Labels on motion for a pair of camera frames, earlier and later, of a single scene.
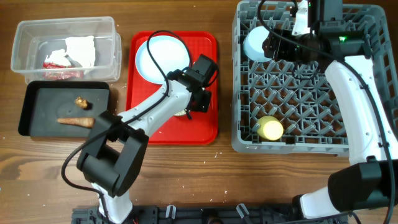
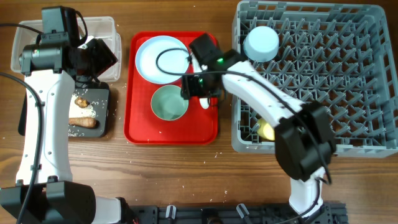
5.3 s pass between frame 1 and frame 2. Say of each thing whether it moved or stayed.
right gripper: moved
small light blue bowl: stayed
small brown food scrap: stayed
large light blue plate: stayed
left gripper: moved
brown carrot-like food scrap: stayed
